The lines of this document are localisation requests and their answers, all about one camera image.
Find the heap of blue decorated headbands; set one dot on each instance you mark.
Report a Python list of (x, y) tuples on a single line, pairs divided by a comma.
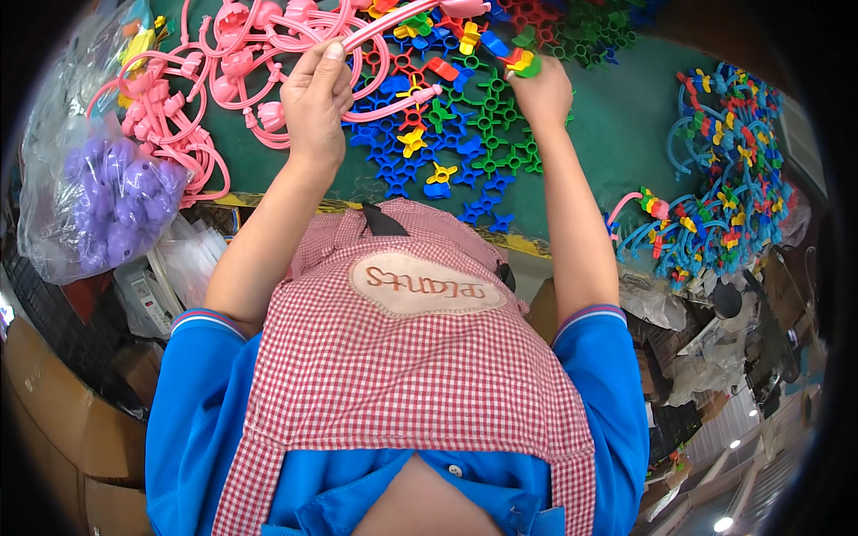
[(730, 181)]

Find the white electronic device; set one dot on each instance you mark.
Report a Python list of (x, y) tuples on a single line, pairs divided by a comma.
[(146, 298)]

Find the pile of red star connectors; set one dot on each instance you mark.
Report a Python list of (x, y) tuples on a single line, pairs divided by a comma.
[(533, 13)]

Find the bag of purple plastic parts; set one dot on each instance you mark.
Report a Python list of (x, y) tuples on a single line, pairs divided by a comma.
[(114, 201)]

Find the person's right hand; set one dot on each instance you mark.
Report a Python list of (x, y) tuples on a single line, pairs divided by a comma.
[(546, 97)]

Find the blue plastic cap piece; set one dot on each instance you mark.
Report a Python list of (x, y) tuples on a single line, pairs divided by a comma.
[(495, 43)]

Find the person's right fingers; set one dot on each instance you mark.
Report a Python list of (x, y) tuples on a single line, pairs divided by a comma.
[(519, 82)]

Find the pink plastic headband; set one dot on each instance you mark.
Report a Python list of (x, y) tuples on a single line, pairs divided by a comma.
[(402, 20)]

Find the stack of clear plastic bags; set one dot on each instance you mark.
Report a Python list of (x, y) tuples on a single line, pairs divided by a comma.
[(191, 258)]

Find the yellow table edge tape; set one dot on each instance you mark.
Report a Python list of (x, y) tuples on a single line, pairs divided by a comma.
[(523, 242)]

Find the person's left hand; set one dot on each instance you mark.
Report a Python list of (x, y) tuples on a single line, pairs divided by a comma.
[(315, 110)]

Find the clear bag of colourful parts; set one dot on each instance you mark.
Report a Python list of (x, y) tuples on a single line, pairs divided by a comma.
[(87, 60)]

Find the pink headband with colourful flowers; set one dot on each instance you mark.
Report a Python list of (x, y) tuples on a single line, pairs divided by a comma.
[(653, 206)]

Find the person's body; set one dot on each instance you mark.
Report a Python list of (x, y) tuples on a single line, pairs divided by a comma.
[(402, 375)]

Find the red plastic cap piece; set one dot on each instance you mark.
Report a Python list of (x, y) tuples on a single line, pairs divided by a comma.
[(443, 68)]

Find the pile of blue star connectors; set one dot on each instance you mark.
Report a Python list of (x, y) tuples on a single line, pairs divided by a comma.
[(389, 154)]

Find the brown cardboard box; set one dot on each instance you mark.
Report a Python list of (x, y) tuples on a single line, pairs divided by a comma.
[(60, 415)]

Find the heap of bags and crates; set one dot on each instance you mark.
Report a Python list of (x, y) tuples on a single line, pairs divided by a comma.
[(717, 348)]

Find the green yellow red flower piece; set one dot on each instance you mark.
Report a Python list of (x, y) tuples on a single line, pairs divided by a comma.
[(524, 63)]

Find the pile of green star connectors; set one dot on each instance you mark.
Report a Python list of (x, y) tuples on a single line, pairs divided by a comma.
[(496, 134)]

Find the pile of pink flower headbands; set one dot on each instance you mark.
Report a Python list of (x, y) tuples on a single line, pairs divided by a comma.
[(201, 74)]

